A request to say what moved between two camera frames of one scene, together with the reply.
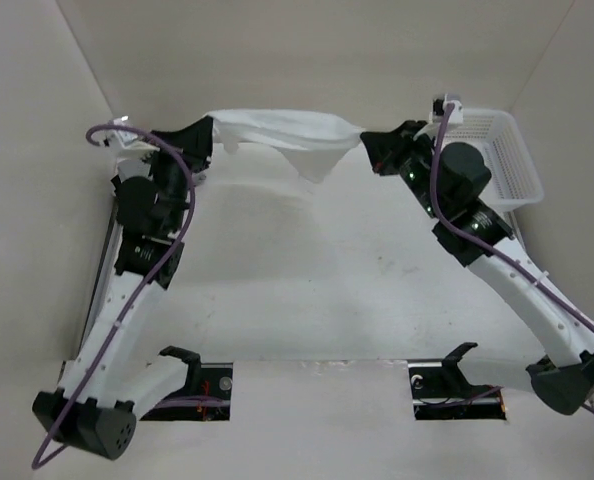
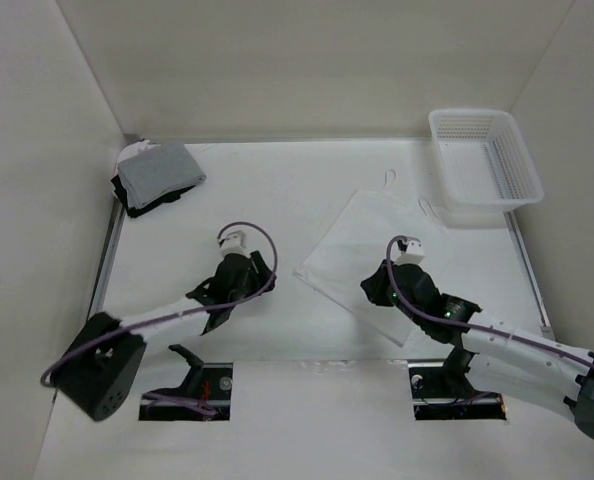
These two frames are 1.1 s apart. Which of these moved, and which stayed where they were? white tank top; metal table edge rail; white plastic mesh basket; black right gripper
Moved: white tank top; black right gripper
Stayed: metal table edge rail; white plastic mesh basket
